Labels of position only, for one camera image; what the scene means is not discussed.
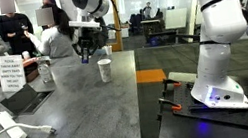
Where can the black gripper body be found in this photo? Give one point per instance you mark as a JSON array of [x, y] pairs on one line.
[[93, 37]]

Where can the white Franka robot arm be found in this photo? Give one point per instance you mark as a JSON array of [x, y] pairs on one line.
[[217, 63]]

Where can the small white paper cup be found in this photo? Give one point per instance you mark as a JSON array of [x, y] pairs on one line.
[[108, 50]]

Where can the tall white paper cup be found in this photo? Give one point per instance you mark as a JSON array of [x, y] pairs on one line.
[[105, 71]]

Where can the person in white sweater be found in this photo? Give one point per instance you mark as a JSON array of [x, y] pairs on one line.
[[55, 41]]

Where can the brown cardboard box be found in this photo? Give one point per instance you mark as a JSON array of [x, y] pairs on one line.
[[31, 71]]

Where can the distant standing person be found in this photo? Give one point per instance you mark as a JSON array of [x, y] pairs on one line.
[[147, 10]]

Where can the background office desk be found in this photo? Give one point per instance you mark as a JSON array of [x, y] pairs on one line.
[[152, 27]]

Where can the blue bin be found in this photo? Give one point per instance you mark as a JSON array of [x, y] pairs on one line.
[[153, 41]]

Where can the person in black hoodie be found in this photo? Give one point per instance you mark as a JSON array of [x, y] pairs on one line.
[[16, 33]]

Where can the white printed paper sign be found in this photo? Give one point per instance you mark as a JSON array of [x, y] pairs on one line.
[[11, 72]]

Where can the black table outlet hatch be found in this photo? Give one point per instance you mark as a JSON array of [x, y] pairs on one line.
[[23, 101]]

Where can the white panel board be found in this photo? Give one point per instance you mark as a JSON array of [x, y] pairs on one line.
[[176, 18]]

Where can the orange black clamp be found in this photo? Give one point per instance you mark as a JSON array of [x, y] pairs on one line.
[[169, 104], [168, 84]]

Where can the black perforated mounting board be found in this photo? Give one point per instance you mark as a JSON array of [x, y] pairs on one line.
[[183, 103]]

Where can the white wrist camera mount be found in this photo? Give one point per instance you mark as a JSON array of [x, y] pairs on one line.
[[84, 24]]

